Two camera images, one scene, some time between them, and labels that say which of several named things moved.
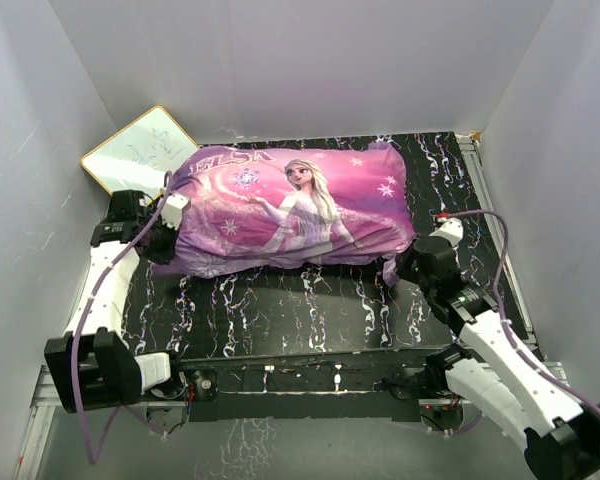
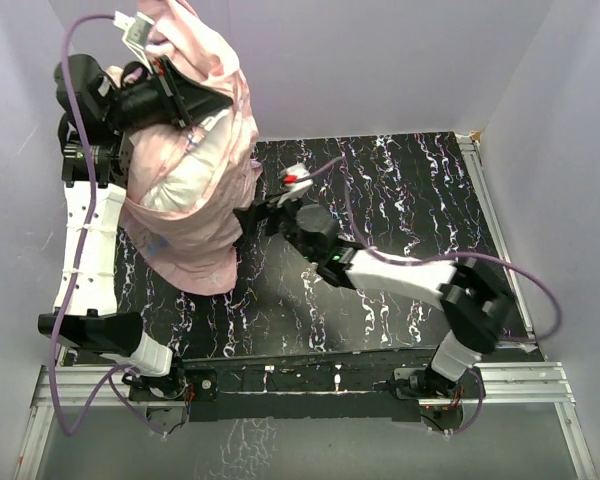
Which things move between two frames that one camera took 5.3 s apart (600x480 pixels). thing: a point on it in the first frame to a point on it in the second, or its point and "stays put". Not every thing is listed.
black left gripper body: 161,239 to 142,104
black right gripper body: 408,265 to 287,225
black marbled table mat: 325,314 stays put
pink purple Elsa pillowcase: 293,203 to 193,248
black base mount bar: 320,389 stays put
